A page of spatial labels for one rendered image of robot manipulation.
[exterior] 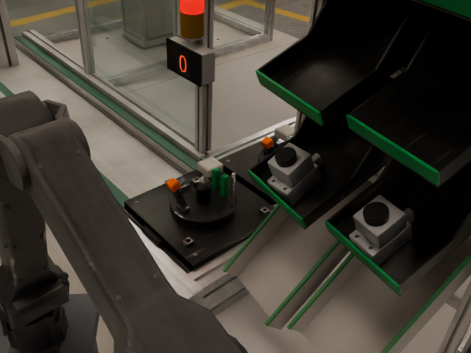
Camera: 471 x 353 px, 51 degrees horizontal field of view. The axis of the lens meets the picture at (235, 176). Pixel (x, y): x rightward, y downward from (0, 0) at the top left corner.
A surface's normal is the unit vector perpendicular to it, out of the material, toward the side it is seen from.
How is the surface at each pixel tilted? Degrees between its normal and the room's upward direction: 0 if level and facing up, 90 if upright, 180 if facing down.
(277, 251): 45
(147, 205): 0
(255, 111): 0
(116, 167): 0
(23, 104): 24
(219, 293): 90
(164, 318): 20
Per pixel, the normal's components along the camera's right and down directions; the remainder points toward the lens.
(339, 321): -0.57, -0.38
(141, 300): 0.27, -0.61
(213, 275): 0.04, -0.81
